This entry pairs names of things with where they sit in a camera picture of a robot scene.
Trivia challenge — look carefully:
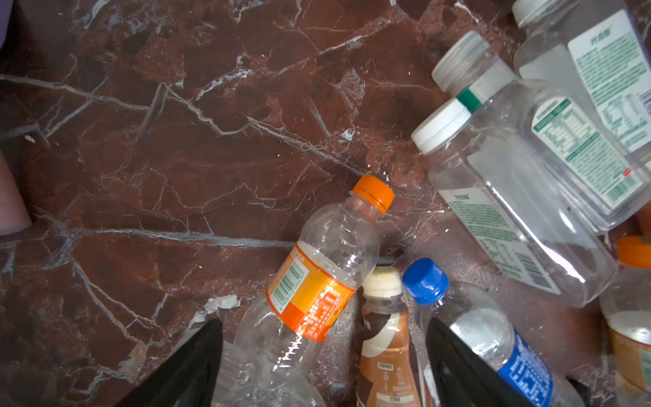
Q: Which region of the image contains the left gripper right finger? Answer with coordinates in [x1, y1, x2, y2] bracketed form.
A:
[426, 318, 532, 407]

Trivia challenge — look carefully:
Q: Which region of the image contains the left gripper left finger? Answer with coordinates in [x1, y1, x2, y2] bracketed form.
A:
[118, 319, 223, 406]

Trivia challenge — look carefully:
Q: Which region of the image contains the blue label water bottle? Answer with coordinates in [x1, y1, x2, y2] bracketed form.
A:
[403, 258, 585, 406]

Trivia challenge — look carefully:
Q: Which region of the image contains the brown coffee bottle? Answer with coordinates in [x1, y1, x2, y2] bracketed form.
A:
[356, 266, 426, 406]

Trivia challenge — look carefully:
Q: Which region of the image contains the orange label bottle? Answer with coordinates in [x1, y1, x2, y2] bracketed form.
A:
[599, 236, 650, 406]
[212, 175, 395, 406]

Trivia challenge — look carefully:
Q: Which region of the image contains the clear square bottle green label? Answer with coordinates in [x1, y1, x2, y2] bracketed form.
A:
[512, 0, 650, 166]

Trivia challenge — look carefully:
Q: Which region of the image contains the purple toy shovel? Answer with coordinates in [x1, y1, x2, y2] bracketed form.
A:
[0, 1, 32, 236]

